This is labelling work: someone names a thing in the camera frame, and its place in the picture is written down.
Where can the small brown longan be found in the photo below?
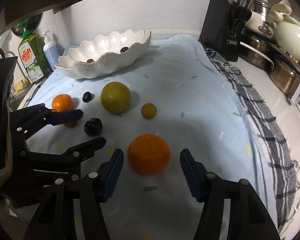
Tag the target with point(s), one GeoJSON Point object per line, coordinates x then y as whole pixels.
{"type": "Point", "coordinates": [148, 111]}

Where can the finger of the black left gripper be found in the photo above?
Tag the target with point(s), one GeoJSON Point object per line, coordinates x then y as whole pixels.
{"type": "Point", "coordinates": [65, 163]}
{"type": "Point", "coordinates": [28, 121]}

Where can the black knife block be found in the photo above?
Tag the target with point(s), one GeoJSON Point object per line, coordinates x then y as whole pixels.
{"type": "Point", "coordinates": [222, 28]}

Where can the dark plum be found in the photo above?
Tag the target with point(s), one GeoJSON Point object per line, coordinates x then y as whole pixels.
{"type": "Point", "coordinates": [93, 127]}

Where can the light blue cloth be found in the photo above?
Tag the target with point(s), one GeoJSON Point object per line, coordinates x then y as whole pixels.
{"type": "Point", "coordinates": [197, 109]}

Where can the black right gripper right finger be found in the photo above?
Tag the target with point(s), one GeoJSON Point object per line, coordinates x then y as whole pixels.
{"type": "Point", "coordinates": [249, 218]}

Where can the yellow-brown spotted small fruit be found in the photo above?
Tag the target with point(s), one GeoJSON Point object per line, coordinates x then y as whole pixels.
{"type": "Point", "coordinates": [71, 124]}

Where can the dark purple grape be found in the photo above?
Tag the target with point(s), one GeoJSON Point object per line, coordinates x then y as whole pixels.
{"type": "Point", "coordinates": [124, 49]}

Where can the green dish soap bottle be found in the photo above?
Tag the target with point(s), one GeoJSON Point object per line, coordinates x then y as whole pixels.
{"type": "Point", "coordinates": [32, 55]}

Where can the large green citrus fruit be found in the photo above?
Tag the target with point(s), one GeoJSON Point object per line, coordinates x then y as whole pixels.
{"type": "Point", "coordinates": [115, 97]}

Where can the orange tangerine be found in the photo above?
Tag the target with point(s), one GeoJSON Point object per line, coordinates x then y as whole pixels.
{"type": "Point", "coordinates": [62, 102]}
{"type": "Point", "coordinates": [148, 154]}

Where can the stainless steel pot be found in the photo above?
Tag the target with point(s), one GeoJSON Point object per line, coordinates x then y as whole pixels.
{"type": "Point", "coordinates": [256, 52]}

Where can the white scalloped ceramic bowl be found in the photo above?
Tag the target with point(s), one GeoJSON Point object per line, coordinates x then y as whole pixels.
{"type": "Point", "coordinates": [105, 52]}

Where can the small dark blueberry grape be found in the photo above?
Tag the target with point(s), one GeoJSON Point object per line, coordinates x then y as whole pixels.
{"type": "Point", "coordinates": [87, 97]}

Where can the blue white pump bottle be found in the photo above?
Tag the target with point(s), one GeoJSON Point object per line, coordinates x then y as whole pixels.
{"type": "Point", "coordinates": [51, 51]}

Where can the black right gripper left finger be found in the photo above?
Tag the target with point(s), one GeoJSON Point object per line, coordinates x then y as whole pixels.
{"type": "Point", "coordinates": [93, 190]}

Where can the cream ceramic pot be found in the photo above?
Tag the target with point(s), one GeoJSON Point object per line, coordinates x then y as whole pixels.
{"type": "Point", "coordinates": [287, 31]}

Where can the checkered dish towel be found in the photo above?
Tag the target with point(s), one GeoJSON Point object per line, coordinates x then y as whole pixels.
{"type": "Point", "coordinates": [273, 142]}

